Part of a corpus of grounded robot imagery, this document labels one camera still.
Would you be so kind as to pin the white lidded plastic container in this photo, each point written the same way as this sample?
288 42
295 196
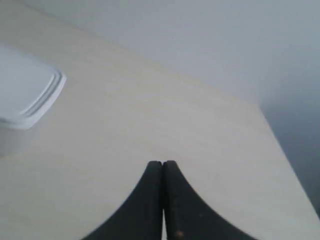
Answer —
28 89

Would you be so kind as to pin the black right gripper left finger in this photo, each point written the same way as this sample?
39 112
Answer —
140 217

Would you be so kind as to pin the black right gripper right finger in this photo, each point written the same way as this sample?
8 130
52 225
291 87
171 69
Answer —
187 216

